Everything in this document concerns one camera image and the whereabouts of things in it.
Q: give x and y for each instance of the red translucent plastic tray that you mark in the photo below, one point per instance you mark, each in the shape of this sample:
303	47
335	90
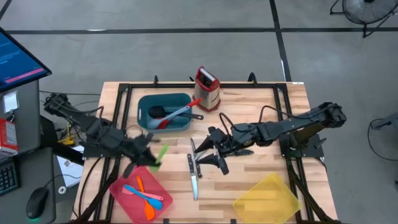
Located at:
124	208

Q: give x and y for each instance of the teal plastic bin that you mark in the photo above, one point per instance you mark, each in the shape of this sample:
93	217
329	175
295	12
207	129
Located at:
146	102

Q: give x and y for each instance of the pink silicone spatula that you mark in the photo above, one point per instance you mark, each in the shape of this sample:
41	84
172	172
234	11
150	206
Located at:
126	191

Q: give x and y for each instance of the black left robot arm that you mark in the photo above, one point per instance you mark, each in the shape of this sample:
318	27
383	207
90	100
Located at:
90	124

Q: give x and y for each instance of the white paper label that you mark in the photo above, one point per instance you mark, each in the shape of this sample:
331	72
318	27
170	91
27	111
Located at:
11	102

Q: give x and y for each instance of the grey cabinet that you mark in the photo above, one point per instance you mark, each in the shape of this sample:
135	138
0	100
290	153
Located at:
28	118

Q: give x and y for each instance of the black-bladed paring knife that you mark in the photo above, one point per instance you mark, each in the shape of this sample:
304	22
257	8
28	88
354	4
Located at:
245	152

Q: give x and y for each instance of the green silicone spatula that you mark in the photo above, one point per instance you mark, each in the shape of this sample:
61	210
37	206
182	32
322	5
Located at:
163	152

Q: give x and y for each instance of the grey desk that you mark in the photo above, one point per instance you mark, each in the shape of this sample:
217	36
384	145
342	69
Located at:
43	168

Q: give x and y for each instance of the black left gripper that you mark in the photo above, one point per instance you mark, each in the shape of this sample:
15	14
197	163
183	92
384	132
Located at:
132	144

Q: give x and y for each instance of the monitor with blue screen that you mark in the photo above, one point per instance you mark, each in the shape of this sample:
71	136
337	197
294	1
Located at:
18	62

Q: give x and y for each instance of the blue silicone spatula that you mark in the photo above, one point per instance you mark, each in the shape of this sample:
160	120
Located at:
155	203

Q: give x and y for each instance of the yellow translucent plastic tray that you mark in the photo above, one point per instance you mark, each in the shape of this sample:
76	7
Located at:
267	202

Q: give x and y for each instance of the yellow clamp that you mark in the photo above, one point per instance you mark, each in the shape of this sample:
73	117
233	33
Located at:
66	141

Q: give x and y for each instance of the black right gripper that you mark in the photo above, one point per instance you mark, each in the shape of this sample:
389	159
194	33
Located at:
236	138

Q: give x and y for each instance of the grey chair base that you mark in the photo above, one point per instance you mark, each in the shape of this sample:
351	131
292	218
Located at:
388	121

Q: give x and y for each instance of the orange silicone spatula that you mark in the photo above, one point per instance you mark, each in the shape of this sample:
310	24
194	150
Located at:
149	211

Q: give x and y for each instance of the black keyboard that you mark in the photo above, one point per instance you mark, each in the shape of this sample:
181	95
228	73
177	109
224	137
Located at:
7	177

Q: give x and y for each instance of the black floor fan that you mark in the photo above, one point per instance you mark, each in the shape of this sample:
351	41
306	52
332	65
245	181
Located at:
367	12

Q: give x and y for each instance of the black ladle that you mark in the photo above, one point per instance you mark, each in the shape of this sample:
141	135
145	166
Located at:
157	111

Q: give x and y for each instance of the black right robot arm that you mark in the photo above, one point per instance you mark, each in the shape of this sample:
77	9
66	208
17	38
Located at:
295	123

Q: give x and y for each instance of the white tape roll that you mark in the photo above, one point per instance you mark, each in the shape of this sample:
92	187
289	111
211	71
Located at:
59	190

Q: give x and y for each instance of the white paper sheet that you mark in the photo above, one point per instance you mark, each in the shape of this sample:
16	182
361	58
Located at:
71	171

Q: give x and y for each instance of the black metal table frame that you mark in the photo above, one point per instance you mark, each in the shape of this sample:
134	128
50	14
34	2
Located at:
236	85

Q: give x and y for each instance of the black computer mouse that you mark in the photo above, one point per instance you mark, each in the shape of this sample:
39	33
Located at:
37	203

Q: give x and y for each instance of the blue-grey silicone spoon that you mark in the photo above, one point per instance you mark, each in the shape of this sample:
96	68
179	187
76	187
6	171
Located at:
174	114

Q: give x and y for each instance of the red box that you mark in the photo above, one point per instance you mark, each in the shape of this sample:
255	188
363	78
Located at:
7	137

